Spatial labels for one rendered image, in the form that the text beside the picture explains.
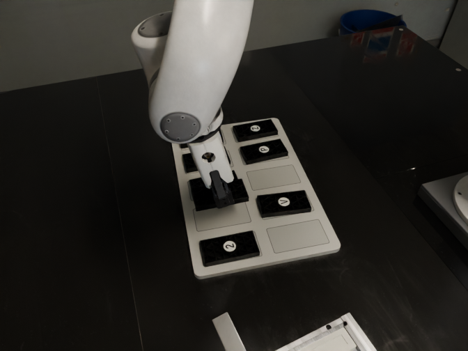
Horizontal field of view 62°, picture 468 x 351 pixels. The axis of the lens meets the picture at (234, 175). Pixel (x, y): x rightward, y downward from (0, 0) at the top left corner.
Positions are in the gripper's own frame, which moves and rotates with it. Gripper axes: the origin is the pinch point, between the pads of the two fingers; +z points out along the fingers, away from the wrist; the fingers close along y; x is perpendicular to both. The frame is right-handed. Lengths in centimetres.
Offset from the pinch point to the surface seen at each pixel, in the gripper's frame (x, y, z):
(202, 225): 5.6, -1.6, 6.8
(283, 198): -11.0, -0.1, 9.0
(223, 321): 3.6, -29.8, -13.4
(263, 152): -11.4, 14.0, 9.1
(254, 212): -4.7, -1.0, 8.9
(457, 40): -196, 176, 126
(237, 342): 2.7, -32.3, -13.3
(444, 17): -196, 194, 116
